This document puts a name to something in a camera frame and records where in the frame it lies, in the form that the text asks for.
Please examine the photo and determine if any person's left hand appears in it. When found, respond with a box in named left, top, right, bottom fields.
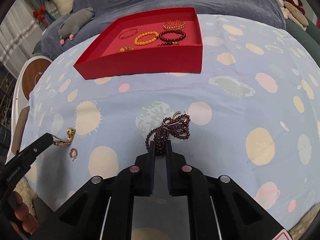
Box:
left=7, top=191, right=40, bottom=233

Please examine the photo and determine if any green bed frame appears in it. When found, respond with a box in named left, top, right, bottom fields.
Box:
left=265, top=0, right=320, bottom=48

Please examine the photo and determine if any brown cardboard piece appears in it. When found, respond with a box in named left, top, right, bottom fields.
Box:
left=11, top=106, right=30, bottom=153

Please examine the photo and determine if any grey plush toy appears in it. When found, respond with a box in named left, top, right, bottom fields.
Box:
left=58, top=7, right=95, bottom=46

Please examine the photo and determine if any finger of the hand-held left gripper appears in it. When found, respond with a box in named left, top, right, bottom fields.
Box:
left=17, top=133, right=54, bottom=165

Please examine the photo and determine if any silver bangle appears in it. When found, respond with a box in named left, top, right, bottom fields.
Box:
left=118, top=28, right=139, bottom=40

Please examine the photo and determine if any gold braided bracelet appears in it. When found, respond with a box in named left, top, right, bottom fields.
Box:
left=163, top=20, right=185, bottom=30

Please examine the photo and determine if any light blue planet-print sheet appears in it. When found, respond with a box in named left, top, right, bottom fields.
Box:
left=25, top=14, right=320, bottom=230

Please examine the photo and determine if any red jewelry box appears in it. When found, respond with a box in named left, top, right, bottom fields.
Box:
left=73, top=7, right=203, bottom=81

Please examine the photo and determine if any white curtain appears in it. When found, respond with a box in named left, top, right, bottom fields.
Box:
left=0, top=0, right=43, bottom=67

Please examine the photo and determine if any cream fluffy blanket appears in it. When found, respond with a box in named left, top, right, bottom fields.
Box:
left=15, top=177, right=318, bottom=240

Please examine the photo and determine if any round wooden-top table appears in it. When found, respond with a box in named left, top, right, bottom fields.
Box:
left=10, top=55, right=52, bottom=160

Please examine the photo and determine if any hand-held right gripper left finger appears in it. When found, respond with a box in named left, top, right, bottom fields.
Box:
left=30, top=140, right=157, bottom=240

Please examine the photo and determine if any yellow bead bracelet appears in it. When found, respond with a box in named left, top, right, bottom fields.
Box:
left=134, top=31, right=160, bottom=46

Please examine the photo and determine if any dark red bead bracelet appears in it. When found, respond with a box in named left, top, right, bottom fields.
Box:
left=159, top=29, right=187, bottom=43

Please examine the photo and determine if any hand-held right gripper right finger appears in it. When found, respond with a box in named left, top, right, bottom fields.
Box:
left=165, top=140, right=290, bottom=240

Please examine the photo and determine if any small gold chain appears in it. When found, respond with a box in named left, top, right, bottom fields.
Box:
left=52, top=128, right=77, bottom=146

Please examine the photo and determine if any round cookie plush toy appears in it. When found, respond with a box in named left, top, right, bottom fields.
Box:
left=282, top=1, right=310, bottom=32

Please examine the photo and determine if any purple bead necklace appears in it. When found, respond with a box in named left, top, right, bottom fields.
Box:
left=145, top=110, right=191, bottom=157

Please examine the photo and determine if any red ribbon bow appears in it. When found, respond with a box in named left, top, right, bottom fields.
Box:
left=32, top=5, right=49, bottom=25

